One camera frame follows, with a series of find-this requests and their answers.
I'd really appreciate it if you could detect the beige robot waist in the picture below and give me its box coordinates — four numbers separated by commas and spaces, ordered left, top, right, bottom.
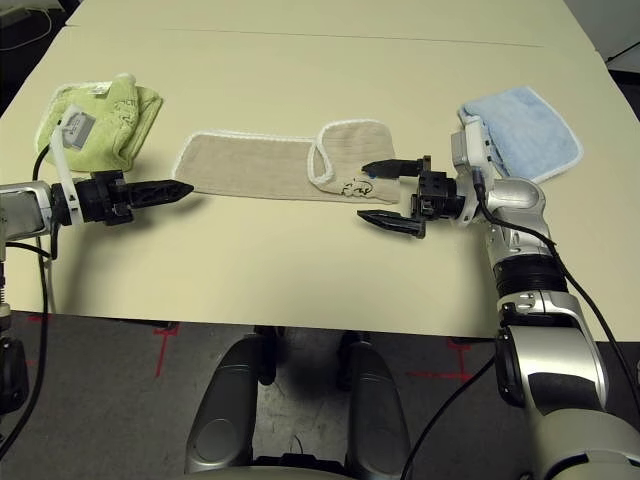
252, 452, 351, 480

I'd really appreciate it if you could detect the beige towel white trim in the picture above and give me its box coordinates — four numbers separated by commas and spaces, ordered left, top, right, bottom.
172, 118, 401, 206

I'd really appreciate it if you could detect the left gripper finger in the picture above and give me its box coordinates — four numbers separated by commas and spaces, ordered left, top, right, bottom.
131, 193, 190, 211
129, 178, 196, 197

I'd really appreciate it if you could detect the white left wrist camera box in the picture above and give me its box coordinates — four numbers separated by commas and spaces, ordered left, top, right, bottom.
49, 103, 99, 226

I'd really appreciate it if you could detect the light blue towel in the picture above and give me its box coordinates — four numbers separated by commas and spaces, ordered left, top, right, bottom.
457, 85, 585, 185

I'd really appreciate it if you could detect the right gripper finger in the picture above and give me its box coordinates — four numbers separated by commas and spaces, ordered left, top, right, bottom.
361, 158, 423, 181
355, 208, 427, 240

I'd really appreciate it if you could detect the white floor cable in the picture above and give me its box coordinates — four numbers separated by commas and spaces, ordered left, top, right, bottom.
0, 12, 54, 51

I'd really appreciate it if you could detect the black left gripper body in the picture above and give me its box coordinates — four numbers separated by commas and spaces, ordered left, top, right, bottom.
74, 169, 135, 228

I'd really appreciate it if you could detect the grey robot left leg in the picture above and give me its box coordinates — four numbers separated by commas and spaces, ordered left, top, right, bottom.
183, 333, 276, 476

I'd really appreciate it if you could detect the black right camera cable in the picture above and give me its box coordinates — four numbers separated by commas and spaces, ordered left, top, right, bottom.
401, 169, 640, 480

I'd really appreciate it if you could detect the black tripod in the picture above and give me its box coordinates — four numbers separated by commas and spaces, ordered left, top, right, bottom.
605, 39, 640, 64

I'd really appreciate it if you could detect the light green towel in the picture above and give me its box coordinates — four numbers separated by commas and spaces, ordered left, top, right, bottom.
33, 72, 165, 174

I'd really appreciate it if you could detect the black camera cable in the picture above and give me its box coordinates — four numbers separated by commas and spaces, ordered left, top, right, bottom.
0, 147, 64, 451
401, 169, 640, 480

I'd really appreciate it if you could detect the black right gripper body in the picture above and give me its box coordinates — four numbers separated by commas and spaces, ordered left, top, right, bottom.
408, 154, 464, 240

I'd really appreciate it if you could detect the black left camera cable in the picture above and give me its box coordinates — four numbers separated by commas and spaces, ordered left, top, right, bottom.
0, 147, 64, 451

